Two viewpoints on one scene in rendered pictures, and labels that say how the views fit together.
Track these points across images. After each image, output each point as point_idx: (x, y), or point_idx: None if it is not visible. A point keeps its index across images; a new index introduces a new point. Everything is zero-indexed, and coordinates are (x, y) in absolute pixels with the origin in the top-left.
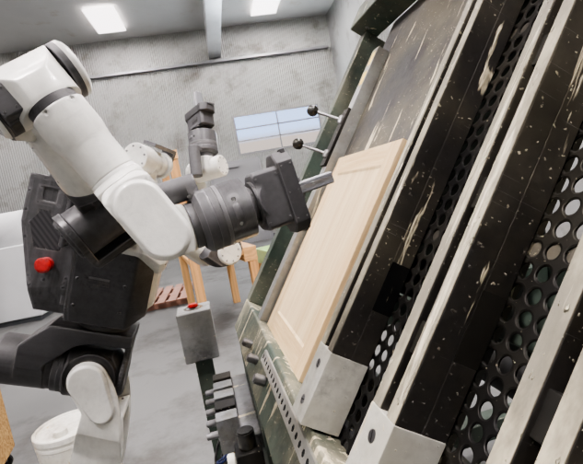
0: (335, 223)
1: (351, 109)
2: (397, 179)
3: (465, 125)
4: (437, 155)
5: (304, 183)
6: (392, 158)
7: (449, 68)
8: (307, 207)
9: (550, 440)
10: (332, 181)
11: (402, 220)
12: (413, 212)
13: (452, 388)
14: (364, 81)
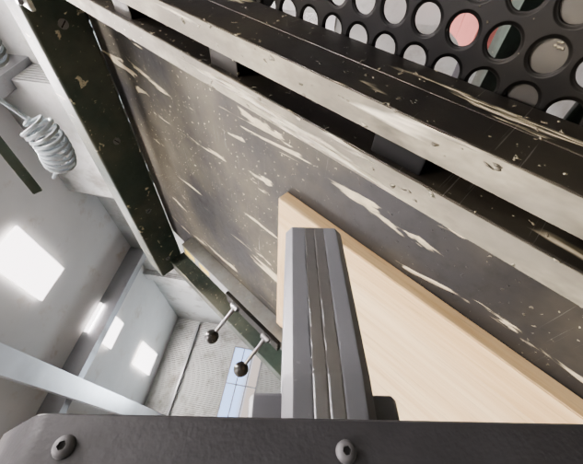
0: (367, 351)
1: (228, 290)
2: (360, 146)
3: (294, 20)
4: (333, 53)
5: (305, 373)
6: (302, 219)
7: (187, 28)
8: (531, 426)
9: None
10: (336, 233)
11: (486, 126)
12: (461, 107)
13: None
14: (207, 268)
